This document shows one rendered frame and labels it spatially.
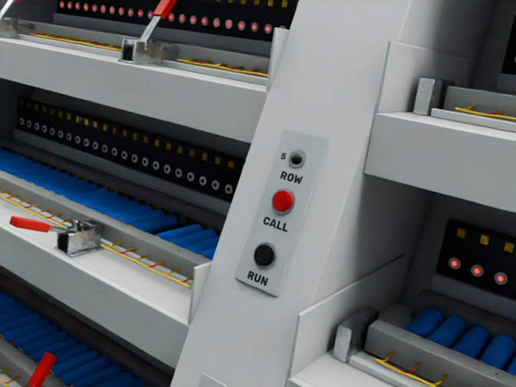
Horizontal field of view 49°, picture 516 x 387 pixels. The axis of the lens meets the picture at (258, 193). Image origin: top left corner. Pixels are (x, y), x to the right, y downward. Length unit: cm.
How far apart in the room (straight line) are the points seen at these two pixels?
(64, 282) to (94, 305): 5
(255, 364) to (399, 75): 24
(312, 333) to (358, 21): 23
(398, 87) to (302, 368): 22
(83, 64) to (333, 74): 29
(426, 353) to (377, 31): 24
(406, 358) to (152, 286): 23
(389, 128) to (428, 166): 4
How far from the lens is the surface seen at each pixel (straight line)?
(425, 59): 48
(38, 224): 55
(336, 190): 41
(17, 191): 73
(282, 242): 42
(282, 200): 42
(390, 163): 41
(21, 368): 72
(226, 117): 49
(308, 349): 43
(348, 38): 44
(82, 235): 58
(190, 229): 62
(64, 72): 65
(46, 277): 61
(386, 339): 46
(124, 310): 52
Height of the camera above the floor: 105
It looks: 1 degrees up
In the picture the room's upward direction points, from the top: 18 degrees clockwise
